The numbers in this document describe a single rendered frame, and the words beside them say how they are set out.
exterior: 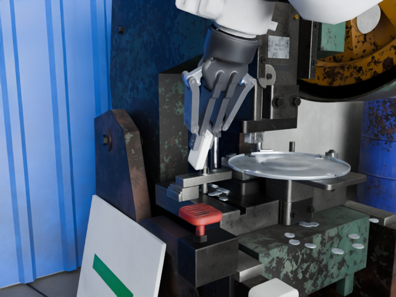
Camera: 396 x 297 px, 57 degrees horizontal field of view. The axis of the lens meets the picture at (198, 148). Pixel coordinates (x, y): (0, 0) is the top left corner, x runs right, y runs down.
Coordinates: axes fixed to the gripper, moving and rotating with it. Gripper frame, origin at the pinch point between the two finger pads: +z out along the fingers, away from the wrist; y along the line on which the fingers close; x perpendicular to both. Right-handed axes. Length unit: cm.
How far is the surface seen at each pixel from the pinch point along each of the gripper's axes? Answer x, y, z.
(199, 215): -7.0, -1.6, 8.7
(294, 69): 19.9, 38.5, -7.0
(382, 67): 14, 66, -11
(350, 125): 118, 252, 81
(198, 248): -9.9, -2.1, 13.6
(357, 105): 126, 259, 65
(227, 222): -0.7, 12.8, 20.2
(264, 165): 7.1, 26.6, 12.6
